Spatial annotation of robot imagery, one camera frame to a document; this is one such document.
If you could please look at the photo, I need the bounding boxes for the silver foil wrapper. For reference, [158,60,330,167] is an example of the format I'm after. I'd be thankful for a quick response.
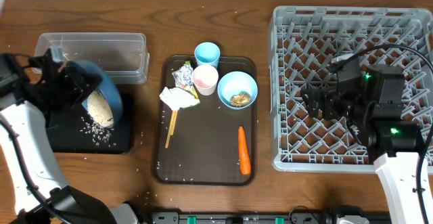
[172,61,193,87]

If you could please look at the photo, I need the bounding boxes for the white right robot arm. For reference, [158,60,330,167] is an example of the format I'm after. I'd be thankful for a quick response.
[301,55,432,223]

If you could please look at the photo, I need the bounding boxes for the grey plastic dishwasher rack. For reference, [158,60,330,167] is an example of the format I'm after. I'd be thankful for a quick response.
[268,6,432,173]

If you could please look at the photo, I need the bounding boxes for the clear plastic bin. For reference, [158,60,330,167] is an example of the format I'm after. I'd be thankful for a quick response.
[35,32,150,85]

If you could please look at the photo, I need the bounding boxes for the pink cup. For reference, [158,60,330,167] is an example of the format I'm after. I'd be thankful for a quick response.
[192,64,219,95]

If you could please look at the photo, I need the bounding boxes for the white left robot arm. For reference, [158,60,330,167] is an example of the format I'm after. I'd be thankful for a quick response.
[1,47,143,223]

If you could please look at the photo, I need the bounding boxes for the crumpled white napkin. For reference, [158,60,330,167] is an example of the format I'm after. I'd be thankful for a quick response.
[159,87,200,111]

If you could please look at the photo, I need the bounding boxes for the dark brown serving tray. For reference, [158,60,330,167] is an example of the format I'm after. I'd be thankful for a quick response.
[152,55,258,187]

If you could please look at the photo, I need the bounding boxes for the brown food scraps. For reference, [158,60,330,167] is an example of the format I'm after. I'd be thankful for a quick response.
[229,92,252,108]

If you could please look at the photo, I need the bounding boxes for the light blue cup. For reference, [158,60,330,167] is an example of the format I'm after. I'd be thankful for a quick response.
[194,42,221,68]

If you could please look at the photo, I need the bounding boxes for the white rice pile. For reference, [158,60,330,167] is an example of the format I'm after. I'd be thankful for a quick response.
[81,91,114,146]

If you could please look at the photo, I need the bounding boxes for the orange carrot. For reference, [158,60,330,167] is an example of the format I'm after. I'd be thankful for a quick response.
[238,126,251,175]

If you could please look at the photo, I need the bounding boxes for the wooden chopstick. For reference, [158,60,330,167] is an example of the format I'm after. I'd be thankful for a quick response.
[165,110,178,149]

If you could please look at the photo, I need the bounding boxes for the light blue small bowl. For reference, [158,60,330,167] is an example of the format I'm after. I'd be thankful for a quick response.
[217,71,258,110]

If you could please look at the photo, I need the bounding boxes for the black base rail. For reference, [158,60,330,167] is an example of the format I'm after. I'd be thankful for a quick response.
[150,206,392,224]

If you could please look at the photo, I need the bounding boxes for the dark blue plate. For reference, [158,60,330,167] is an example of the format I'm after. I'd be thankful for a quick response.
[66,60,123,128]

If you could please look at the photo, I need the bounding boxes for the black waste tray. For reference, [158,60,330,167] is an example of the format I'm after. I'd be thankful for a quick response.
[47,93,134,154]

